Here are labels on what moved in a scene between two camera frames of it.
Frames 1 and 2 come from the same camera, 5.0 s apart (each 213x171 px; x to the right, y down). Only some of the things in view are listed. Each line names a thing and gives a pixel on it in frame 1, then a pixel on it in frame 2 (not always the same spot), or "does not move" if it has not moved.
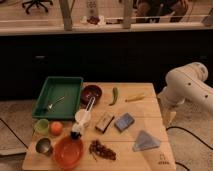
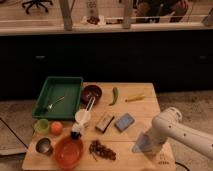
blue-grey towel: (145, 141) does not move
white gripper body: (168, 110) to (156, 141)
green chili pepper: (115, 95) does not move
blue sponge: (123, 122) does not move
